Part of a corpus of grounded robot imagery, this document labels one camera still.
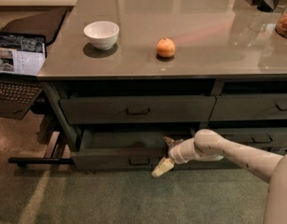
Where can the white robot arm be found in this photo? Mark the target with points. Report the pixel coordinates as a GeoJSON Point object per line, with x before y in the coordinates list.
{"type": "Point", "coordinates": [207, 145]}

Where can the white ceramic bowl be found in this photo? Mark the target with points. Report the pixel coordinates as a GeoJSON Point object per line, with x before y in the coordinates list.
{"type": "Point", "coordinates": [102, 35]}

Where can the black laptop stand base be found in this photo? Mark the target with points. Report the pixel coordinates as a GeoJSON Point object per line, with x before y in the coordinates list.
{"type": "Point", "coordinates": [51, 156]}

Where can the open black laptop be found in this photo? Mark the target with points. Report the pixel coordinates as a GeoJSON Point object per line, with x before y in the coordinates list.
{"type": "Point", "coordinates": [21, 57]}

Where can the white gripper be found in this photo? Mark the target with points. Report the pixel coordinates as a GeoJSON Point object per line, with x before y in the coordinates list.
{"type": "Point", "coordinates": [175, 153]}

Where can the orange round fruit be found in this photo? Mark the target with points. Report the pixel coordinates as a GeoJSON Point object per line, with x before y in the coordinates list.
{"type": "Point", "coordinates": [165, 48]}

